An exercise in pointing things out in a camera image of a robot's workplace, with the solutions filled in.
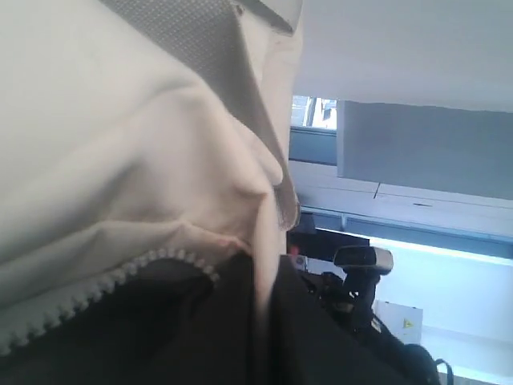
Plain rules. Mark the white canvas backpack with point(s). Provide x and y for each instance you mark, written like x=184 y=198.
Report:
x=145 y=198

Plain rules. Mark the white box warning label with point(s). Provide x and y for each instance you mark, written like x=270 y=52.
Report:
x=404 y=322

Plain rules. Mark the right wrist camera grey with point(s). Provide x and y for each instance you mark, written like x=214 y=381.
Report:
x=364 y=257

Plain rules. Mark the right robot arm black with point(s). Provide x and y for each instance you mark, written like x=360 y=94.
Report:
x=349 y=301

